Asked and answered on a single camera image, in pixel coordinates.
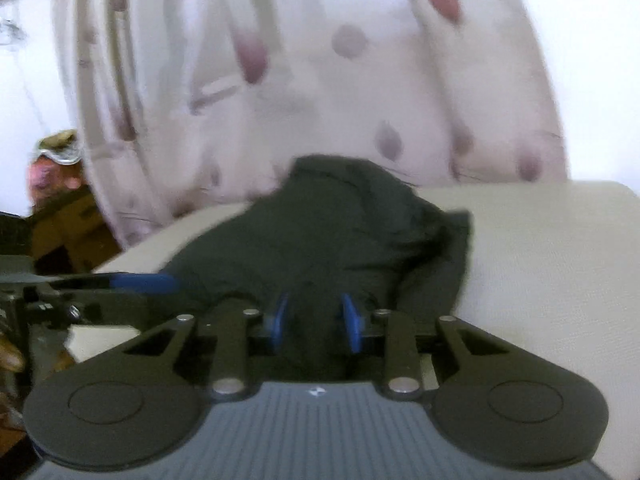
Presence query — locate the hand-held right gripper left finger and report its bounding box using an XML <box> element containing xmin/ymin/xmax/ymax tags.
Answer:
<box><xmin>120</xmin><ymin>292</ymin><xmax>292</xmax><ymax>402</ymax></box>

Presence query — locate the white curtain with purple print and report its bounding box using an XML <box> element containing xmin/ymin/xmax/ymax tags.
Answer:
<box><xmin>50</xmin><ymin>0</ymin><xmax>572</xmax><ymax>252</ymax></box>

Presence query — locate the pink and beige blurred object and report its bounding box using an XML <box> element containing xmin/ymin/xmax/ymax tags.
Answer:
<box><xmin>27</xmin><ymin>129</ymin><xmax>86</xmax><ymax>206</ymax></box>

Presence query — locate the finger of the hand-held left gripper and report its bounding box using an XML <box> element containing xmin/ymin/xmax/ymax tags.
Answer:
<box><xmin>50</xmin><ymin>272</ymin><xmax>182</xmax><ymax>295</ymax></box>

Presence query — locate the dark garment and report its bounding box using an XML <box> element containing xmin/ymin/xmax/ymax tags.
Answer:
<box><xmin>160</xmin><ymin>154</ymin><xmax>474</xmax><ymax>382</ymax></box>

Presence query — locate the beige sofa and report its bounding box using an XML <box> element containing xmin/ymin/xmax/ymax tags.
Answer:
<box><xmin>65</xmin><ymin>180</ymin><xmax>640</xmax><ymax>480</ymax></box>

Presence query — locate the brown wooden cabinet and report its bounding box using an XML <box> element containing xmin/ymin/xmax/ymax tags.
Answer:
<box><xmin>30</xmin><ymin>185</ymin><xmax>123</xmax><ymax>274</ymax></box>

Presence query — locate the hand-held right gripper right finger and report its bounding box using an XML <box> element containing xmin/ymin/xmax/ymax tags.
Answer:
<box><xmin>340</xmin><ymin>292</ymin><xmax>506</xmax><ymax>402</ymax></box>

